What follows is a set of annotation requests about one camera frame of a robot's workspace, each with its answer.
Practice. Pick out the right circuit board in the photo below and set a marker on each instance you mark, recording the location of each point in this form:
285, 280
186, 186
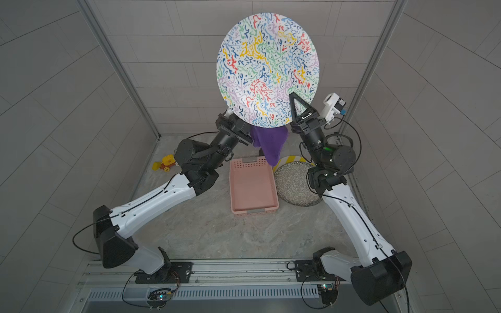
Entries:
328, 294

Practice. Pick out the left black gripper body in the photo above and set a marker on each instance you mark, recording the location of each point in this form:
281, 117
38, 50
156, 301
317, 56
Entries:
238, 128

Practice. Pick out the yellow red toy car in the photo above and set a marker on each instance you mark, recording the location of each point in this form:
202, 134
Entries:
165, 164

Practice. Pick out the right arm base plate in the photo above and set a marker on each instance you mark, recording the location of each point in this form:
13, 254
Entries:
312, 270

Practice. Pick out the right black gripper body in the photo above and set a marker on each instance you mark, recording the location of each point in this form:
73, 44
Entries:
310, 128

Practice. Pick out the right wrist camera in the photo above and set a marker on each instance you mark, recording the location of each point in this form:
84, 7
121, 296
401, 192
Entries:
334, 106

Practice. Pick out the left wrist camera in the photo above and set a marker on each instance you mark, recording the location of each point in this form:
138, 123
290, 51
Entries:
228, 112

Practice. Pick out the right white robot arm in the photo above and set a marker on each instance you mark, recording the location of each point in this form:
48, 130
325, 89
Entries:
378, 270

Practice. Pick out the purple cloth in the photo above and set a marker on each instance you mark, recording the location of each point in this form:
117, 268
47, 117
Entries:
271, 142

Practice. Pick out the yellow white striped plate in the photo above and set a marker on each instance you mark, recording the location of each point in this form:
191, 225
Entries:
289, 159

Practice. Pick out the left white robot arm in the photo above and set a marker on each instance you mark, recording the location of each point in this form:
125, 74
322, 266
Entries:
113, 229

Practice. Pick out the grey speckled plate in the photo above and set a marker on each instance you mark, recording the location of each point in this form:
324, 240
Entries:
292, 184

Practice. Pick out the left circuit board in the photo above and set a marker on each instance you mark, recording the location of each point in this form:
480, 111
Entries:
159, 298

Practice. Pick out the pink plastic dish rack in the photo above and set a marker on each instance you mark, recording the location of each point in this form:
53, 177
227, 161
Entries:
252, 186

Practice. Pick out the circuit board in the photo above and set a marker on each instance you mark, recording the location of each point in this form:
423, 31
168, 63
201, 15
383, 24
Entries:
159, 298
328, 294

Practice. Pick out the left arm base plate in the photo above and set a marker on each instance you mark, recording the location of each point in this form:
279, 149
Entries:
177, 273

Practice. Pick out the aluminium front rail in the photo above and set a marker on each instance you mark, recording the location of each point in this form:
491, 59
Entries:
230, 272

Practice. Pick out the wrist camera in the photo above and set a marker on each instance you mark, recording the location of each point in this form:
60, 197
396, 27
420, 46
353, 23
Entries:
228, 112
334, 106

